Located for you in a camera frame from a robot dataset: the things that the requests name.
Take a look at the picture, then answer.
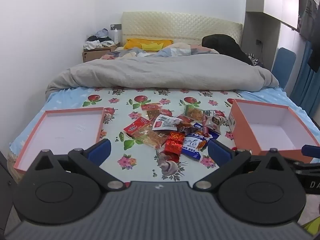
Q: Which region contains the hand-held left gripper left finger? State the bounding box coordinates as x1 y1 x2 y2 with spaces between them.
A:
34 138 126 191

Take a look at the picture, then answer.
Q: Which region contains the black and white striped cloth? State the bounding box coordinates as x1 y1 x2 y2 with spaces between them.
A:
246 52 265 68

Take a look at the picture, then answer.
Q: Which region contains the blue curtain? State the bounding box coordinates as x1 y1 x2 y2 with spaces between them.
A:
289 39 320 118

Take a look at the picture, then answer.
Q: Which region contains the green snack packet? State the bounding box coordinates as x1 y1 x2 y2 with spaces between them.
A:
184 104 205 122

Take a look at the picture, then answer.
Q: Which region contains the patchwork blanket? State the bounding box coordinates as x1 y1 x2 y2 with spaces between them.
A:
101 42 220 60

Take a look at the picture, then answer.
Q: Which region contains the brown snack packet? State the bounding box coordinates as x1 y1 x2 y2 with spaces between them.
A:
175 121 201 135

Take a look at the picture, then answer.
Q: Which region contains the pink cardboard box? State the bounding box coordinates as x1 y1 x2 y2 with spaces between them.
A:
228 99 320 157

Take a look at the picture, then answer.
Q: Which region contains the grey duvet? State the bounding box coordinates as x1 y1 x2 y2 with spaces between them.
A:
45 53 280 98

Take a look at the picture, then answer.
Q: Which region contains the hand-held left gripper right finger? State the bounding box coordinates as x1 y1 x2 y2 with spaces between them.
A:
195 139 288 191

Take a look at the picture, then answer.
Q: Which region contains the yellow pillow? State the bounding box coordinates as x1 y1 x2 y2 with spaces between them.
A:
124 38 174 52

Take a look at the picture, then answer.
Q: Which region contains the blue and white snack packet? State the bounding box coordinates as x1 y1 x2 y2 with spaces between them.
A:
181 132 208 160

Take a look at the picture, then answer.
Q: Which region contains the cream quilted headboard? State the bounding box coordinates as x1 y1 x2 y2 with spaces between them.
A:
121 11 244 48

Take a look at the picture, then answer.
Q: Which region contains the black hanging garment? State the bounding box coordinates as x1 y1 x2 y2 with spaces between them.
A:
307 36 320 73

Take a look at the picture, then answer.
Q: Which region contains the large spicy strips packet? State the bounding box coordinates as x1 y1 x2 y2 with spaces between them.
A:
132 130 173 150

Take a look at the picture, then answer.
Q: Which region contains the black clothing on bed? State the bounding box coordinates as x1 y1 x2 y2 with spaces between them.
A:
201 34 253 66

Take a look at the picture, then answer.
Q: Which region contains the white wall cabinet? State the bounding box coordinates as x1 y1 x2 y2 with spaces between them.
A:
246 0 301 32

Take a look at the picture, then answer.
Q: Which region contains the pink cardboard box lid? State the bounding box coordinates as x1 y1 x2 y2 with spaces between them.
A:
14 107 105 172

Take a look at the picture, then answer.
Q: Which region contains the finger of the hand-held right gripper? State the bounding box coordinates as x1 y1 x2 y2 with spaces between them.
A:
285 144 320 172

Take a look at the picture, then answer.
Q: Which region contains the blue chair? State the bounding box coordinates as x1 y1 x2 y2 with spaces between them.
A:
271 47 297 91

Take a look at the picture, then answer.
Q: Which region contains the red sausage stick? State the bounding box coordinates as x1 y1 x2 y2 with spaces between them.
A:
203 115 210 137

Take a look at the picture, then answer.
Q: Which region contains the red foil candy packet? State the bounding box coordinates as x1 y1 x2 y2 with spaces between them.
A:
165 132 186 156

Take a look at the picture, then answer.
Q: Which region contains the white crumpled cloth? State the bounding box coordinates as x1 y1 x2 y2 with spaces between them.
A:
83 41 103 50

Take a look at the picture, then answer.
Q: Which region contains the cardboard box nightstand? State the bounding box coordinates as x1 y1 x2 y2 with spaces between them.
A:
82 45 121 63

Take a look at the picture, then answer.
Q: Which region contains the floral printed sheet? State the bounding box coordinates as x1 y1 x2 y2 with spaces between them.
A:
7 87 250 183

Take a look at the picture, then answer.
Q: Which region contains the small blue snack packet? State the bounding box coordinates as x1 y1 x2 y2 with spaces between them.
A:
195 123 220 140

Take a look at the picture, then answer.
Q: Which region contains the flat red snack packet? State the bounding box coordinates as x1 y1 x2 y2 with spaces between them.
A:
123 117 154 138

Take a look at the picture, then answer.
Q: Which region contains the grey hanging garment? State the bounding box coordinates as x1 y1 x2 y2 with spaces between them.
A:
298 0 317 42

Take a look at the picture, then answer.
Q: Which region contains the grey packet with brown circle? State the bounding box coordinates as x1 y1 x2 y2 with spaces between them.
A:
205 110 226 133

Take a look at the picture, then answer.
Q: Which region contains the clear packet with dark snack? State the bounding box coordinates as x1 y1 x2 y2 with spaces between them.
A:
152 114 181 132

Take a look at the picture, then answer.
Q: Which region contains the red label spicy strips packet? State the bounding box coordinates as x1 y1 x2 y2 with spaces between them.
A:
141 103 163 119

